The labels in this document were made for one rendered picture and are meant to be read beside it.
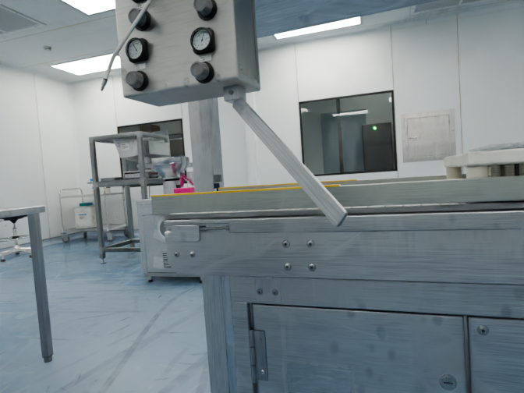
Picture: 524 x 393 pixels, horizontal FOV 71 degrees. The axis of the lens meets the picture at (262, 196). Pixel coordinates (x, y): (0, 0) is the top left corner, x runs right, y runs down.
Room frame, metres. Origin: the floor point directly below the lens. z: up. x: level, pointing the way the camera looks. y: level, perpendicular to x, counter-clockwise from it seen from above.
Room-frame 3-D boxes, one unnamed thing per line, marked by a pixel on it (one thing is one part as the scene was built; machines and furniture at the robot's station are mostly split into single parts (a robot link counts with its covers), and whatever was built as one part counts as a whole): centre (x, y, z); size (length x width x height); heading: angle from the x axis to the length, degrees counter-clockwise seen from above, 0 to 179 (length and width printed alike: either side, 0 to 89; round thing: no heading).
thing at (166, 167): (3.55, 0.80, 0.95); 0.49 x 0.36 x 0.37; 73
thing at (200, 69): (0.58, 0.08, 1.07); 0.03 x 0.03 x 0.04; 70
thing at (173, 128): (6.51, 1.90, 1.43); 1.32 x 0.01 x 1.11; 73
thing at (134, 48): (0.62, 0.19, 1.12); 0.04 x 0.01 x 0.04; 70
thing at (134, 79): (0.62, 0.20, 1.07); 0.03 x 0.02 x 0.04; 70
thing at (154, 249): (3.49, 0.77, 0.38); 0.63 x 0.57 x 0.76; 73
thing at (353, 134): (5.52, -1.33, 1.43); 1.38 x 0.01 x 1.16; 73
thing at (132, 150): (4.22, 1.34, 0.75); 1.43 x 1.06 x 1.50; 73
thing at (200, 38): (0.58, 0.08, 1.11); 0.04 x 0.01 x 0.04; 70
